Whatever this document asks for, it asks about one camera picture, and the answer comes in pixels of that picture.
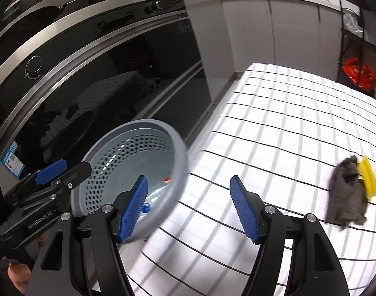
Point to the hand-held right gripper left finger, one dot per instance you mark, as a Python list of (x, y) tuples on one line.
[(134, 206)]

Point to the black oven knob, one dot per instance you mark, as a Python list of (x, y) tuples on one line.
[(155, 6)]

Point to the white checked tablecloth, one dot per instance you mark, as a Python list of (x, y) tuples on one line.
[(283, 129)]

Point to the black built-in oven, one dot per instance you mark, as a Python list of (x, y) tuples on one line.
[(114, 67)]

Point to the round oven dial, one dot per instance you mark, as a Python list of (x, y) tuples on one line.
[(33, 65)]

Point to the clear plastic bag on shelf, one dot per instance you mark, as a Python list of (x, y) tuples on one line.
[(352, 23)]

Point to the blue label sticker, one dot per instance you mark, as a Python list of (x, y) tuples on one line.
[(12, 160)]

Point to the grey kitchen cabinets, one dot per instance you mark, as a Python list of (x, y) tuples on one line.
[(252, 37)]

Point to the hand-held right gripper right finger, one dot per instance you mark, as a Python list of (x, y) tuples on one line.
[(245, 209)]

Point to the black metal shelf rack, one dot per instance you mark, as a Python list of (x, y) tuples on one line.
[(345, 46)]

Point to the person's left hand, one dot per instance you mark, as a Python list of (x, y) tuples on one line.
[(18, 279)]

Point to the grey perforated plastic basket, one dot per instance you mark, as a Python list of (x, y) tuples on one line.
[(129, 148)]

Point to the red plastic bag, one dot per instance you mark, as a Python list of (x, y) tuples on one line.
[(359, 74)]

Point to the grey cloth rag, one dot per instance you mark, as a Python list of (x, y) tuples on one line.
[(345, 194)]

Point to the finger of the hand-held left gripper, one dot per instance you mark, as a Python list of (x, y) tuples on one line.
[(78, 172), (50, 171)]

